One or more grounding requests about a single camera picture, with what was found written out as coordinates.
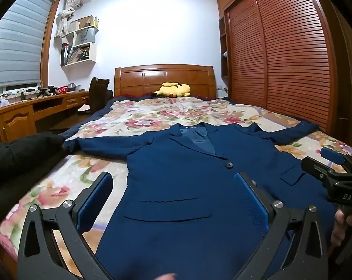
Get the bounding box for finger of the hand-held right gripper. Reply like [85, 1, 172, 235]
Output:
[321, 147, 352, 173]
[301, 157, 344, 185]

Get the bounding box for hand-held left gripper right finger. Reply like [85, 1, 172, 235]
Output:
[234, 172, 329, 280]

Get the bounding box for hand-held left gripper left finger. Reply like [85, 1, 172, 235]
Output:
[17, 171, 114, 280]

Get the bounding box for navy blue suit jacket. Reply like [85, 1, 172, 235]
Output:
[64, 122, 340, 280]

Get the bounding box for person's right hand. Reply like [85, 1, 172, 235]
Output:
[330, 209, 352, 247]

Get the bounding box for folded black cloth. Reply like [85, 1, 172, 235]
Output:
[0, 132, 66, 224]

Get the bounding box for floral bedspread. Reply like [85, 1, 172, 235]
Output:
[0, 96, 352, 269]

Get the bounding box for dark brown chair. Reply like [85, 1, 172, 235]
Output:
[77, 77, 114, 114]

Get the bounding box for wooden desk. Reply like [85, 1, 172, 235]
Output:
[0, 90, 90, 146]

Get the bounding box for wooden slatted wardrobe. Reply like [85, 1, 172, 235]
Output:
[217, 0, 340, 135]

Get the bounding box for yellow plush toy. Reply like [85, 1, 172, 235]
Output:
[152, 82, 192, 98]

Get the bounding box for wooden bed headboard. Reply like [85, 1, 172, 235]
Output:
[114, 64, 217, 100]

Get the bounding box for black binders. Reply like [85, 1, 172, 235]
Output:
[61, 43, 74, 66]

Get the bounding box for white paper bag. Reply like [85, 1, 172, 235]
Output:
[74, 28, 96, 47]

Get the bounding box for grey window blind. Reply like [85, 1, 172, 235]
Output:
[0, 0, 55, 88]

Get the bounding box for brown cardboard box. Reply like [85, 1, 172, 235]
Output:
[68, 15, 94, 32]

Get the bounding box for tied cream curtain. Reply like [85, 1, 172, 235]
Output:
[54, 0, 83, 38]

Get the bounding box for white wall shelves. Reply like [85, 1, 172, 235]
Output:
[54, 16, 100, 67]

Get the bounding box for wooden window frame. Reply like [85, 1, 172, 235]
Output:
[39, 0, 62, 86]

